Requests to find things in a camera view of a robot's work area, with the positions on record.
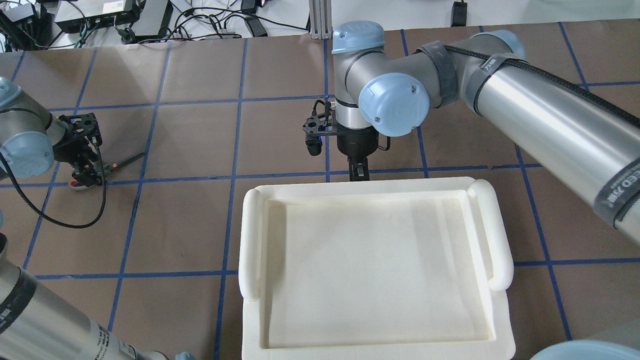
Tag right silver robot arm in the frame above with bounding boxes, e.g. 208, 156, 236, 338
326, 20, 639, 241

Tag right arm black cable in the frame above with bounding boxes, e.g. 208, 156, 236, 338
445, 44, 640, 129

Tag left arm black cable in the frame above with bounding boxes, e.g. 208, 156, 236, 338
0, 145, 108, 230

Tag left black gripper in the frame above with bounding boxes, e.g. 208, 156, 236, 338
53, 112, 105, 188

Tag grey orange scissors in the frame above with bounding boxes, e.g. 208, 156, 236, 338
68, 152, 146, 191

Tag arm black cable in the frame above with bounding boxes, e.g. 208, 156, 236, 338
0, 145, 108, 230
445, 44, 640, 129

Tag aluminium frame post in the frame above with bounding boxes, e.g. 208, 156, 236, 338
308, 0, 333, 40

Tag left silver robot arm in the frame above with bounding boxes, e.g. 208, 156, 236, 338
0, 77, 167, 360

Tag white plastic tray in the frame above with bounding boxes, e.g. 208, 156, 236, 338
238, 177, 516, 360

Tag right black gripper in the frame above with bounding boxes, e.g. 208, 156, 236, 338
336, 126, 379, 182

